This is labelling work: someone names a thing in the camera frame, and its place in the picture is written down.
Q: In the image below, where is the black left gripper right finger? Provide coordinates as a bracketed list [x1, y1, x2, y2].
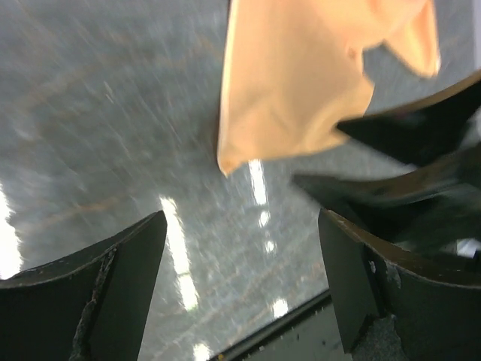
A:
[318, 210, 480, 360]

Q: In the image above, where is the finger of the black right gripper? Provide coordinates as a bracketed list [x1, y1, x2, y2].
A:
[292, 146, 480, 256]
[336, 71, 480, 165]

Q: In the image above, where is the peach satin napkin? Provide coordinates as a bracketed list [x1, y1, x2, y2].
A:
[217, 1, 440, 174]

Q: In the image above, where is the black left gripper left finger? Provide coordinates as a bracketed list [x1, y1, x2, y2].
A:
[1, 211, 167, 360]

